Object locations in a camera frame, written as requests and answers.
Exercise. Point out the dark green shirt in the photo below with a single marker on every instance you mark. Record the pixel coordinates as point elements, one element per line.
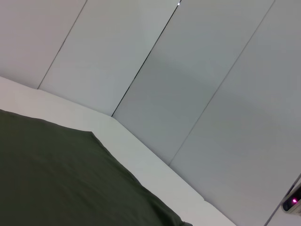
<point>58,176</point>

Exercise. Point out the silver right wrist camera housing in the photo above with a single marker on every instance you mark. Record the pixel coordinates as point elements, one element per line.
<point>292,200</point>

